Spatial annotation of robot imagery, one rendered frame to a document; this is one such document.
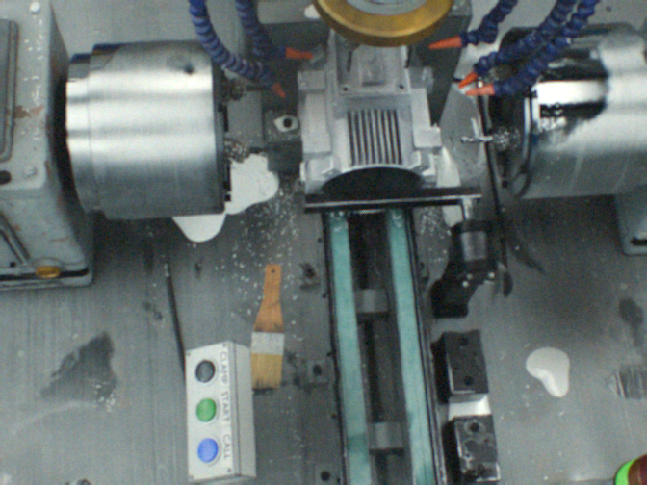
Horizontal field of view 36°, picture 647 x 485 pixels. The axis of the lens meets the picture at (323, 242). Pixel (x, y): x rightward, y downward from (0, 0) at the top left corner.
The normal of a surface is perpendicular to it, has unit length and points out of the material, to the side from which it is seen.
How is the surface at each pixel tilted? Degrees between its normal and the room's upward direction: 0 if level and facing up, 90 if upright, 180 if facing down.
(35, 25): 0
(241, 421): 57
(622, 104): 24
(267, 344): 0
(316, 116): 0
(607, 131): 43
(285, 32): 90
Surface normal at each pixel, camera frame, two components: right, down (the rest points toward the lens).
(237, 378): 0.86, -0.25
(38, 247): 0.07, 0.92
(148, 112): 0.06, -0.09
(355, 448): 0.04, -0.37
